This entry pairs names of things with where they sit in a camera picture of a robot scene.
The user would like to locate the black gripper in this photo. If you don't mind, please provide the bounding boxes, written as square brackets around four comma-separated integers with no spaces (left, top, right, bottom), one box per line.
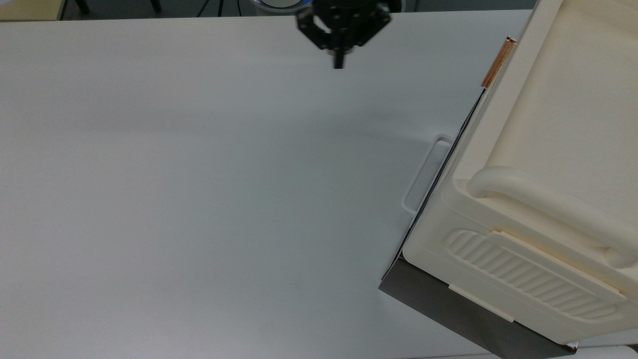
[296,0,392,69]

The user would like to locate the cream cabinet carry handle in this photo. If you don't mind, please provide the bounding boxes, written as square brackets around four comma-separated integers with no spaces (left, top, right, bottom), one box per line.
[466,166,638,270]

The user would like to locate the yellowish wooden table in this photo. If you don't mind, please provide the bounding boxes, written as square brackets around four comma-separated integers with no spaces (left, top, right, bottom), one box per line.
[0,0,67,21]

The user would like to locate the cream plastic cabinet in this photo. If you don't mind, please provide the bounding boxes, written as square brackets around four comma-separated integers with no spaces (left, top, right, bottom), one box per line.
[402,0,638,346]

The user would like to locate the white drawer handle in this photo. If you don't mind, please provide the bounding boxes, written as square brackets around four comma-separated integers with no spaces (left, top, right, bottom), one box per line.
[401,133,455,215]

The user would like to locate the copper door handle strip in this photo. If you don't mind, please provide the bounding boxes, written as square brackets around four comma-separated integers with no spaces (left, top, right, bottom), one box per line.
[480,36,517,89]

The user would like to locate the cream cabinet door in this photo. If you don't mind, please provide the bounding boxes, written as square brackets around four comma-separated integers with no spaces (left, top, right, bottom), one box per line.
[439,37,517,200]

